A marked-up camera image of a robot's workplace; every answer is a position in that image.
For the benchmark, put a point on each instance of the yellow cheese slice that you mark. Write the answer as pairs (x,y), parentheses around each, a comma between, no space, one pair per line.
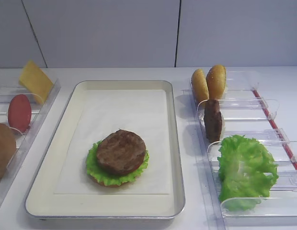
(35,81)

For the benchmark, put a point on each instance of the meat patty on tray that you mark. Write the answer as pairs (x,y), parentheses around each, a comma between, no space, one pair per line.
(121,153)

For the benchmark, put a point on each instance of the upright meat patty in rack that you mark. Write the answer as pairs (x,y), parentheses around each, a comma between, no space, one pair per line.
(213,120)

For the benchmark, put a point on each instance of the lettuce leaf on tray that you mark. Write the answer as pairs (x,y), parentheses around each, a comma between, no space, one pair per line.
(101,175)

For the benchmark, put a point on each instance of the lettuce leaf in rack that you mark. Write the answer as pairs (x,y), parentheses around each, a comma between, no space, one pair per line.
(247,172)

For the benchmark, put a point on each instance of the red tomato slice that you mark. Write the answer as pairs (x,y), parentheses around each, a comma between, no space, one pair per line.
(19,112)

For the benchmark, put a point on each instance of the white parchment paper sheet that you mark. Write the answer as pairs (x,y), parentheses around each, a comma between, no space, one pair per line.
(101,113)

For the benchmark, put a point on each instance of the metal baking tray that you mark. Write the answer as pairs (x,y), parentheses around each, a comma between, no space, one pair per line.
(43,202)

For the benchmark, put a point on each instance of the left bun half in rack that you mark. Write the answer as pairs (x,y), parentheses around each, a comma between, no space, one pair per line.
(199,84)

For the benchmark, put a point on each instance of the bun half in rack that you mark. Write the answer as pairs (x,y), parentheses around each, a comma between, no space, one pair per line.
(216,81)
(199,84)

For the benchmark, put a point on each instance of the right bun half in rack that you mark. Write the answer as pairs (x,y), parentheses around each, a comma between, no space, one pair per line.
(216,81)

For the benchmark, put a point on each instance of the bottom bun on tray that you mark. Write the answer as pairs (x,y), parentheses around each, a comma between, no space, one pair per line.
(101,183)

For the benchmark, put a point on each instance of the clear right dispenser rack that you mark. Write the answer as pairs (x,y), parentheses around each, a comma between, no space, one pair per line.
(246,112)

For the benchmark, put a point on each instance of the clear dispenser rack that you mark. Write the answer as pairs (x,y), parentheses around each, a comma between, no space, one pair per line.
(246,112)
(23,140)

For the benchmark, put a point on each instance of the clear left dispenser rack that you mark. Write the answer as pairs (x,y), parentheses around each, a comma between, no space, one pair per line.
(23,140)

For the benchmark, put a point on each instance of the brown bun in left rack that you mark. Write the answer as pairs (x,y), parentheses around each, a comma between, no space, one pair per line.
(7,147)

